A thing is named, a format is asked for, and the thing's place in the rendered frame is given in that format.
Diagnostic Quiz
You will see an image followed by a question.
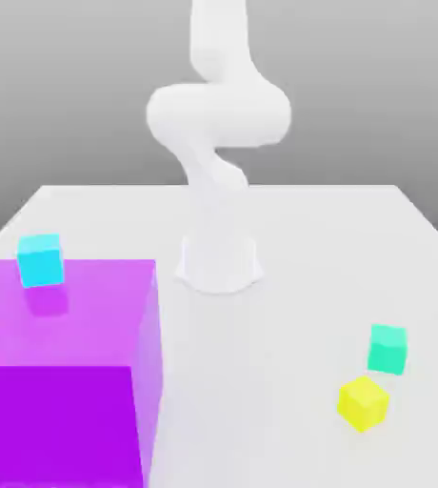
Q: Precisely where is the small cyan cube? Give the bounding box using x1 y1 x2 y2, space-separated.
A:
16 233 65 289

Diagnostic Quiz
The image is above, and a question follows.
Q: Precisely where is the small yellow cube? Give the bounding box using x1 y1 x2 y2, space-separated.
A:
336 375 390 435

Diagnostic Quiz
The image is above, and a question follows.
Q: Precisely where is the large purple box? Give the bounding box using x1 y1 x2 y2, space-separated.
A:
0 258 165 488

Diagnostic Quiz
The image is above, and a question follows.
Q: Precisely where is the small teal cube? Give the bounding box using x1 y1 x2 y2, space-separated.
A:
367 323 408 376

